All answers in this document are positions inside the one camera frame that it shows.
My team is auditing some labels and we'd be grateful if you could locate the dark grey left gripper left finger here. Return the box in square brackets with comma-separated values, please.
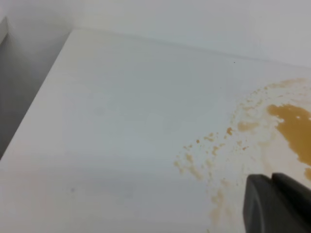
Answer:
[243, 174, 305, 233]

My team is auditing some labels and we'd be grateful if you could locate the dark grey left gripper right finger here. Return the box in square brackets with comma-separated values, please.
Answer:
[272, 173, 311, 233]

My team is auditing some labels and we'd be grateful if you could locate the brown coffee stain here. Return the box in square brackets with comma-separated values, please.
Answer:
[173, 78, 311, 233]

